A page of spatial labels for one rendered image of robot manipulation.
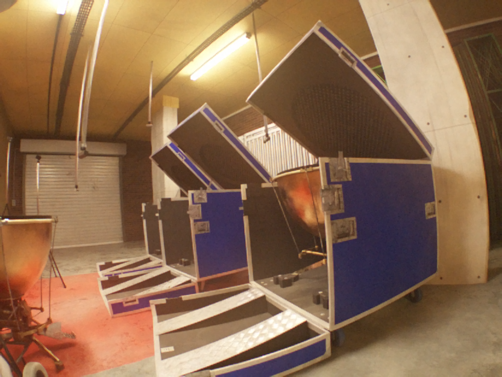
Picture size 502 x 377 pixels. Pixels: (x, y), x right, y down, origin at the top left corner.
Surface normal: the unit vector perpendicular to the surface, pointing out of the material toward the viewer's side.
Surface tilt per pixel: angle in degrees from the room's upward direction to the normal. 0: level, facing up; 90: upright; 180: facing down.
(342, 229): 90
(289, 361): 90
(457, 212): 90
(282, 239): 90
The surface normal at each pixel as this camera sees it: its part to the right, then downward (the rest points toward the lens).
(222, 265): 0.63, -0.11
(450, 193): -0.72, 0.01
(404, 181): 0.37, -0.10
